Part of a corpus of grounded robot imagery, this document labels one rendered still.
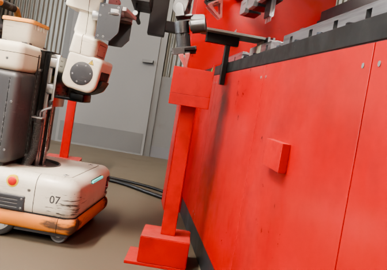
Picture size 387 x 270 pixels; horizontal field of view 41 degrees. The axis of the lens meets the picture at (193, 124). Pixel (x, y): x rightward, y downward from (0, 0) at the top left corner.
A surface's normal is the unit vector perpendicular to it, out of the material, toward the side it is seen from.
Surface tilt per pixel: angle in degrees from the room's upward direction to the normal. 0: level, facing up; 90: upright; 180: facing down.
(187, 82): 90
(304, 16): 90
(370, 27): 90
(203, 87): 90
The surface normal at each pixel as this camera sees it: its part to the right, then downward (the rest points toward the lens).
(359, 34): -0.98, -0.15
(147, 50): -0.07, 0.04
